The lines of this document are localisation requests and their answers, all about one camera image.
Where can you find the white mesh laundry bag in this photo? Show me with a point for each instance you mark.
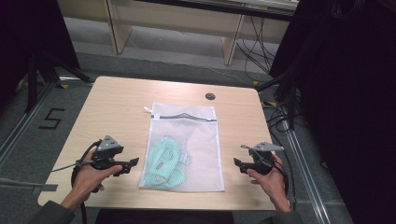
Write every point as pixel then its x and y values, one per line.
pixel 199 149

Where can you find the metal floor rail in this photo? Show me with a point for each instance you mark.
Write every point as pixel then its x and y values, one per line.
pixel 21 124
pixel 306 177

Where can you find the grey floor tape strip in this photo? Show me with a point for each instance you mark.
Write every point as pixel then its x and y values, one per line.
pixel 45 188

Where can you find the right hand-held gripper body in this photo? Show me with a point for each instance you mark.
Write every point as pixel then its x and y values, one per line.
pixel 263 161

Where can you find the light wooden bench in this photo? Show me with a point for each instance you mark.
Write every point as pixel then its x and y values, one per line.
pixel 174 21

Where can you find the mint green garment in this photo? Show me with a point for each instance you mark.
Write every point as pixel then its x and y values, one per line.
pixel 163 158

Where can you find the person's right hand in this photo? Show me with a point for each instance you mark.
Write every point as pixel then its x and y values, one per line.
pixel 275 183

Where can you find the person's left hand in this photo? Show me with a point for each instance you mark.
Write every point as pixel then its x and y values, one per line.
pixel 87 180

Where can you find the black curtain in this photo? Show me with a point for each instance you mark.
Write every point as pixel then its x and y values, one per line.
pixel 348 109
pixel 28 37

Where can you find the black tripod stand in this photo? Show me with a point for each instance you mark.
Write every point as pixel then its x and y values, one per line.
pixel 32 81
pixel 291 93

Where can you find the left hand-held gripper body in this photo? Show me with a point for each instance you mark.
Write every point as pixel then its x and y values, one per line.
pixel 106 154

